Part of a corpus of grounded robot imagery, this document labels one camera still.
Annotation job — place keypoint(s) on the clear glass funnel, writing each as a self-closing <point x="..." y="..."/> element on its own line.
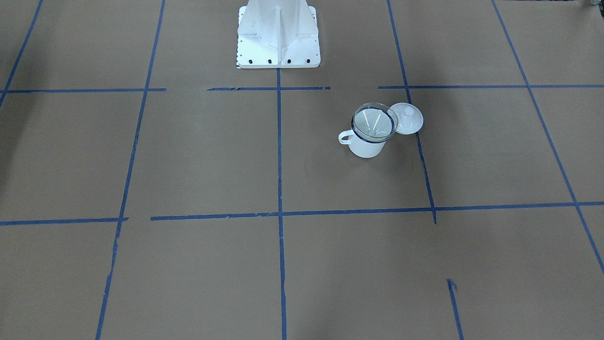
<point x="374" y="122"/>

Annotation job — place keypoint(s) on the white enamel cup blue rim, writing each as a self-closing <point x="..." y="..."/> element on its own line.
<point x="359" y="147"/>

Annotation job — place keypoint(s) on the white cup lid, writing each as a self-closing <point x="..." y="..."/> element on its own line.
<point x="409" y="117"/>

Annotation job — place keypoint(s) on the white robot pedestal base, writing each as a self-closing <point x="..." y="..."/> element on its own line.
<point x="277" y="34"/>

